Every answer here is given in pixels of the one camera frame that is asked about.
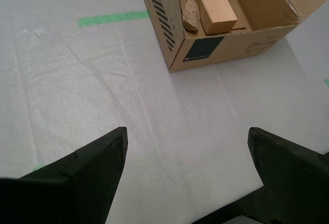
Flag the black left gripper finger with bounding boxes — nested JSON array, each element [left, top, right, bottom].
[[248, 127, 329, 224], [0, 126, 129, 224]]

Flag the light wooden block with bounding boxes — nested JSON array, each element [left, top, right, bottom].
[[191, 0, 239, 35]]

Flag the pinkish granite rock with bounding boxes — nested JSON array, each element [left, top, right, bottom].
[[181, 0, 200, 32]]

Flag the light green tape strip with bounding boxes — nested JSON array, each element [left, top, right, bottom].
[[78, 10, 151, 27]]

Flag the brown cardboard box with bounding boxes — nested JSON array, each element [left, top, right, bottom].
[[141, 0, 329, 73]]

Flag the white plastic table cover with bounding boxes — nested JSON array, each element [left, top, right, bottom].
[[0, 0, 329, 224]]

